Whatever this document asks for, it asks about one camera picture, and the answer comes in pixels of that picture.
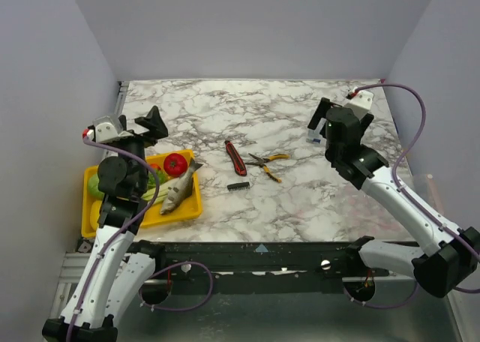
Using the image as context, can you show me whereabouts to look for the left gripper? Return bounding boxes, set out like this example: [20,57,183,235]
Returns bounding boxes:
[115,106,168,192]

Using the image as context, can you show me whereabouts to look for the green toy celery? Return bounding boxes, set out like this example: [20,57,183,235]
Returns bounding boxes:
[142,175,178,204]

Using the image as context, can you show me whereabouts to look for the toy fish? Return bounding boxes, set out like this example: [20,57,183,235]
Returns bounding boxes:
[160,158,203,215]

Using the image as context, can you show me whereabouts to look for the clear zip top bag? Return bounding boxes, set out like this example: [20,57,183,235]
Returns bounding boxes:
[412,173,445,215]

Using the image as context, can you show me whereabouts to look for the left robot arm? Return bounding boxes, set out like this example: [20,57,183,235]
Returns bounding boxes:
[42,106,168,341]

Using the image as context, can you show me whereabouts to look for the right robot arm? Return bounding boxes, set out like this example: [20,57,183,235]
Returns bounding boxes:
[307,98,479,298]

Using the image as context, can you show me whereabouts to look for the clear screw organizer box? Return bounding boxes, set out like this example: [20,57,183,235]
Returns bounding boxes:
[307,118,326,145]

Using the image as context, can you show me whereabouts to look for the red toy tomato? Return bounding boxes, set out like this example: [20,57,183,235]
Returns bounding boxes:
[163,153,188,177]

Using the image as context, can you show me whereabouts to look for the green toy grapes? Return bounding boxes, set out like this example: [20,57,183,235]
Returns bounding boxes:
[147,169,169,189]

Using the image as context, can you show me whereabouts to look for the green toy cabbage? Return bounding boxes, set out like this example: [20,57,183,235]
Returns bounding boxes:
[87,173,104,200]

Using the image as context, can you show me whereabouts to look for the yellow plastic tray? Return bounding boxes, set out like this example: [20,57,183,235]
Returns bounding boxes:
[81,166,203,239]

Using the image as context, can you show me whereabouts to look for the yellow toy lemon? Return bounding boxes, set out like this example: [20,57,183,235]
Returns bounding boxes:
[89,200,102,231]

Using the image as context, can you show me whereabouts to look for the red black utility knife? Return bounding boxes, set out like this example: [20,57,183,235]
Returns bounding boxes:
[224,140,248,176]

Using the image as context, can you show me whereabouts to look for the black comb piece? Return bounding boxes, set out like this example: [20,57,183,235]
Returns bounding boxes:
[226,181,251,191]

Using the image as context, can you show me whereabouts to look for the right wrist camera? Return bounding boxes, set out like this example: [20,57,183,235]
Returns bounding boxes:
[343,90,374,120]

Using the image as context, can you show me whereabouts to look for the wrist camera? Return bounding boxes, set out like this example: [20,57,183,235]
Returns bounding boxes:
[343,90,374,120]
[82,115,118,144]

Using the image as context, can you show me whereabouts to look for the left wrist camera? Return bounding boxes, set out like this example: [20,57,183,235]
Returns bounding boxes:
[82,115,118,144]

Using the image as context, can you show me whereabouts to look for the yellow handled pliers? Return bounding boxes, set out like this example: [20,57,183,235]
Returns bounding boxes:
[245,153,290,183]

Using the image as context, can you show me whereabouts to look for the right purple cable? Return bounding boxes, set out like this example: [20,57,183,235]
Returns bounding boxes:
[355,83,480,294]

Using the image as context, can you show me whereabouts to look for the black base frame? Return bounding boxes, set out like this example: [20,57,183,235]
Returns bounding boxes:
[76,236,398,294]

